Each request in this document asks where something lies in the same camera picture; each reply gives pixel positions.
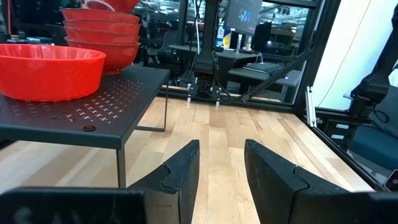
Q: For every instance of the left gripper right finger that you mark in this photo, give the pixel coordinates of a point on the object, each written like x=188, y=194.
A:
x=273, y=186

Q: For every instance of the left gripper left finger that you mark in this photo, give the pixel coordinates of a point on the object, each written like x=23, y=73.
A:
x=174, y=193

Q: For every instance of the red strawberry print bowl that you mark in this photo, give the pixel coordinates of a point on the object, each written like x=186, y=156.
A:
x=102, y=28
x=118, y=4
x=119, y=59
x=102, y=37
x=99, y=17

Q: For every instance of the red plastic bowl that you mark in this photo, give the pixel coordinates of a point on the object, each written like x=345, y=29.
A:
x=46, y=74

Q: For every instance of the black box white labels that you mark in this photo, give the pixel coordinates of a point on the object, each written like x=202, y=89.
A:
x=334, y=132

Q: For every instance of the silver aluminium bar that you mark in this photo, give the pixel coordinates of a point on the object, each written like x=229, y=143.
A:
x=311, y=105

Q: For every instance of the black perforated metal shelf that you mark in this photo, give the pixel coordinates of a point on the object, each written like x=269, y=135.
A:
x=93, y=118

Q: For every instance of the dark padded chair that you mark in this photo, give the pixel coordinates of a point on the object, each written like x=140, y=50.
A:
x=376, y=146

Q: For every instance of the black office chair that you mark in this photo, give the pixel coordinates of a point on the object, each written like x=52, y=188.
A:
x=169, y=46

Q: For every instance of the black computer monitor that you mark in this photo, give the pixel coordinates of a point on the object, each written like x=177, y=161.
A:
x=244, y=15

